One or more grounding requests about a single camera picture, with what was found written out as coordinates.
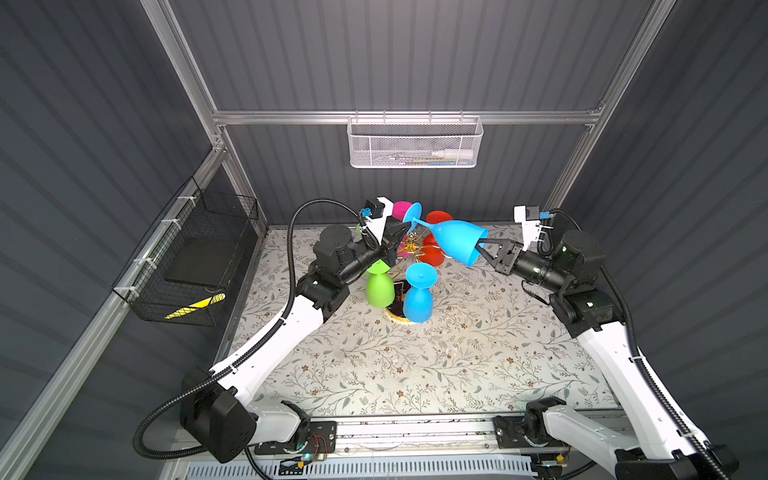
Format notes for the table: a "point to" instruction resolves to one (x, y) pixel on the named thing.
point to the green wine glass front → (380, 285)
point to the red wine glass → (431, 253)
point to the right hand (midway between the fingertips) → (477, 247)
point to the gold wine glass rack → (412, 247)
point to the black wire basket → (182, 273)
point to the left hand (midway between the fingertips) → (409, 222)
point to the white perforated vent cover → (490, 469)
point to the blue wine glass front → (418, 304)
